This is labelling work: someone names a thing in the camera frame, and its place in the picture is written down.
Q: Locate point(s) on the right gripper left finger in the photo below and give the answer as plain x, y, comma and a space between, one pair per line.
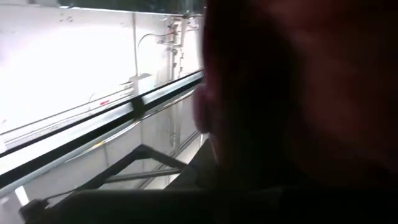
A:
140, 208

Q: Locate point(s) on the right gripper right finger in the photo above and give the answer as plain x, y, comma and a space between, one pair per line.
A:
326, 208

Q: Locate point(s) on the maroon cap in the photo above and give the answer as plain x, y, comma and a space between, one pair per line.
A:
311, 93

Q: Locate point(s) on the black frame brace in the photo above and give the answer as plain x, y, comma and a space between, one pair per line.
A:
140, 152

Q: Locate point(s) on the black frame beam with lights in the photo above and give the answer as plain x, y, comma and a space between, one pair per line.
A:
136, 107

